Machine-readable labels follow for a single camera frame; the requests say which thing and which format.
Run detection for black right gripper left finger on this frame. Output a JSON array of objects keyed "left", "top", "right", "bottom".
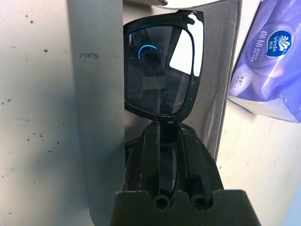
[{"left": 121, "top": 121, "right": 162, "bottom": 191}]

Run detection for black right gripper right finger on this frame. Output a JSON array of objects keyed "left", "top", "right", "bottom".
[{"left": 178, "top": 124, "right": 224, "bottom": 191}]

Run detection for black sunglasses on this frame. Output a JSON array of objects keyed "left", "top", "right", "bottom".
[{"left": 122, "top": 9, "right": 205, "bottom": 196}]

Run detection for grey glasses case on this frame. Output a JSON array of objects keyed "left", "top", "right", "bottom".
[{"left": 67, "top": 0, "right": 243, "bottom": 226}]

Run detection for purple tissue pack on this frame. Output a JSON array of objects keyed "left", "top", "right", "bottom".
[{"left": 227, "top": 0, "right": 301, "bottom": 124}]

